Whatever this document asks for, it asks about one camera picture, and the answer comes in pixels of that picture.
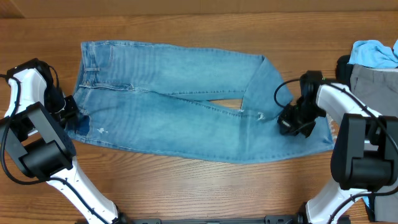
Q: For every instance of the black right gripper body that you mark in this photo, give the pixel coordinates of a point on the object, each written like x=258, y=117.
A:
x=294, y=120

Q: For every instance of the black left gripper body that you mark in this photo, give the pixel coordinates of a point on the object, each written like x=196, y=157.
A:
x=64, y=109

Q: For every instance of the light blue denim jeans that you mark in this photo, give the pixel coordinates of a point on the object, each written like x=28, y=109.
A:
x=198, y=103

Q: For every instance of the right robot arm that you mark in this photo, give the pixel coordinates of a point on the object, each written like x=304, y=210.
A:
x=364, y=158

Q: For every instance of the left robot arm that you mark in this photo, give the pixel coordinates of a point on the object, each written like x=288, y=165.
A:
x=33, y=135

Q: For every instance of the black garment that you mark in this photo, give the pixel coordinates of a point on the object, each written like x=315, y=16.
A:
x=343, y=70

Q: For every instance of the grey trousers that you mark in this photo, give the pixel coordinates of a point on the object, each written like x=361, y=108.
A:
x=377, y=88

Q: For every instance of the light blue cloth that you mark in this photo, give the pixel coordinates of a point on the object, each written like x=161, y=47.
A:
x=373, y=54

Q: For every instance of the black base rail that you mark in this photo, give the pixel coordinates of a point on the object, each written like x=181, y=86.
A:
x=211, y=221

